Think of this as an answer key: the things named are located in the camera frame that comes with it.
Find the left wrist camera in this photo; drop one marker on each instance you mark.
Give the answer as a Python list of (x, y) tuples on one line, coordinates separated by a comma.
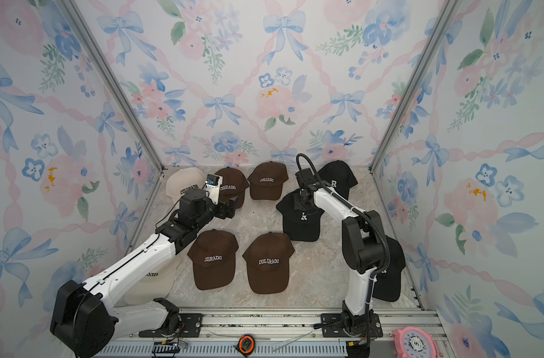
[(213, 187)]

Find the brown colorado cap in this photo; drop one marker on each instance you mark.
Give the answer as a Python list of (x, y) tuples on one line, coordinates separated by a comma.
[(266, 181), (233, 185), (267, 260), (213, 256)]

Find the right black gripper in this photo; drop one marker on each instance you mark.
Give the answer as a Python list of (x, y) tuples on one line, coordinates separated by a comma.
[(302, 206)]

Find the cream Colorado cap front left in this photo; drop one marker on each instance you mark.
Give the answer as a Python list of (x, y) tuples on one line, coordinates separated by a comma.
[(155, 284)]

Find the black r cap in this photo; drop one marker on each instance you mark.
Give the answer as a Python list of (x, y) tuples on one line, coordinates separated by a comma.
[(300, 223), (340, 177)]

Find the cream colorado cap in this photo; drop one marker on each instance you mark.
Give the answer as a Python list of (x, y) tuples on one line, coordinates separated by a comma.
[(155, 284), (182, 181)]

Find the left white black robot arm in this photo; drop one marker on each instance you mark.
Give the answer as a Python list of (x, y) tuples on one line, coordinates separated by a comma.
[(85, 315)]

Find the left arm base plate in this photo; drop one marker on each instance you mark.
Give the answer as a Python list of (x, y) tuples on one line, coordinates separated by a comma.
[(183, 325)]

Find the cream Colorado cap back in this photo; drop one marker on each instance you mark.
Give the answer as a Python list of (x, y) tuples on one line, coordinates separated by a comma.
[(182, 181)]

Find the pink round clock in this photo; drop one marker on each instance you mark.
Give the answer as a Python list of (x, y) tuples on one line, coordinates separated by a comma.
[(411, 342)]

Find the black R cap back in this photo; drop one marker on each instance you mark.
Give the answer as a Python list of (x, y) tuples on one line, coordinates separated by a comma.
[(340, 177)]

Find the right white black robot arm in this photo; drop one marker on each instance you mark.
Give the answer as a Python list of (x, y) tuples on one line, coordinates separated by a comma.
[(364, 248)]

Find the aluminium rail frame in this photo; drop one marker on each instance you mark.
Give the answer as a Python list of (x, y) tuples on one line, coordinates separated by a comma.
[(283, 332)]

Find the orange black tape measure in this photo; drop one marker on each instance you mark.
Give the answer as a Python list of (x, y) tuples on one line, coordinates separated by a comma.
[(246, 345)]

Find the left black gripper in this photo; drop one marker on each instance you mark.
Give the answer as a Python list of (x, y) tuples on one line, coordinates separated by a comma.
[(225, 213)]

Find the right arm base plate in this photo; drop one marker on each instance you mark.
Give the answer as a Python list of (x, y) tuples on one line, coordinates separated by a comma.
[(334, 325)]

